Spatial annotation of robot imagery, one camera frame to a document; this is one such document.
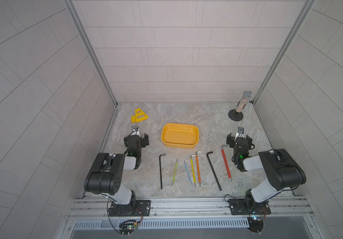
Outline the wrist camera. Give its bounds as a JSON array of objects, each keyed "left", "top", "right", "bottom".
[
  {"left": 131, "top": 125, "right": 139, "bottom": 135},
  {"left": 237, "top": 127, "right": 244, "bottom": 137}
]

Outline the blue hex key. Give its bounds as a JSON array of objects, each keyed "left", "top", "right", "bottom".
[{"left": 184, "top": 159, "right": 193, "bottom": 184}]

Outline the yellow hex key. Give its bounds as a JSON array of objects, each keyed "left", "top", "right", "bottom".
[{"left": 190, "top": 154, "right": 196, "bottom": 186}]

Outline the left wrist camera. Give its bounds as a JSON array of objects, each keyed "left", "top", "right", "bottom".
[{"left": 131, "top": 125, "right": 139, "bottom": 135}]

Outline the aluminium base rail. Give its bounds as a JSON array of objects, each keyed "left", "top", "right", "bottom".
[{"left": 64, "top": 196, "right": 314, "bottom": 220}]

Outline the red hex key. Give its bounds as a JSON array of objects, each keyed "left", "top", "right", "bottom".
[{"left": 221, "top": 144, "right": 232, "bottom": 182}]

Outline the left circuit board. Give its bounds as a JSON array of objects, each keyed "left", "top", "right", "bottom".
[{"left": 118, "top": 220, "right": 139, "bottom": 237}]

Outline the circuit board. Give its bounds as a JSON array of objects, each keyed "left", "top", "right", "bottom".
[
  {"left": 247, "top": 217, "right": 264, "bottom": 234},
  {"left": 118, "top": 220, "right": 139, "bottom": 237}
]

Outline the yellow plastic storage box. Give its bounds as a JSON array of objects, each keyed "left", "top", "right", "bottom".
[{"left": 161, "top": 123, "right": 199, "bottom": 149}]

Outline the long black hex key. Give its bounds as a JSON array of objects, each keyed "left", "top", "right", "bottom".
[{"left": 206, "top": 151, "right": 222, "bottom": 191}]

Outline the right circuit board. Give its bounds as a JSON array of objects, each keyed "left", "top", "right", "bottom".
[{"left": 247, "top": 217, "right": 264, "bottom": 234}]

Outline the black hex key left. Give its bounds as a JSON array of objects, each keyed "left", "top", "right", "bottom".
[{"left": 159, "top": 154, "right": 166, "bottom": 189}]

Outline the green hex key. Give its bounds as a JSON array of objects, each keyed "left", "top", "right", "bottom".
[{"left": 169, "top": 159, "right": 178, "bottom": 186}]

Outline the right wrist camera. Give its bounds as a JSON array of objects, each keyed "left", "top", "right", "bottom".
[{"left": 237, "top": 127, "right": 244, "bottom": 137}]

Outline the orange hex key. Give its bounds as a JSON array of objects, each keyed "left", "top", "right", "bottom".
[{"left": 195, "top": 150, "right": 202, "bottom": 187}]

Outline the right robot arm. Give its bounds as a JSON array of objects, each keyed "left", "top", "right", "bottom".
[{"left": 226, "top": 134, "right": 306, "bottom": 216}]

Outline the glitter microphone on stand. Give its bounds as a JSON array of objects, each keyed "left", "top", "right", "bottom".
[{"left": 228, "top": 91, "right": 252, "bottom": 121}]

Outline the yellow triangular plastic stand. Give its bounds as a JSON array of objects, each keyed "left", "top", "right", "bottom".
[{"left": 131, "top": 108, "right": 149, "bottom": 123}]

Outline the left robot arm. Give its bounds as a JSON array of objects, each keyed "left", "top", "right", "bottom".
[{"left": 84, "top": 134, "right": 151, "bottom": 217}]

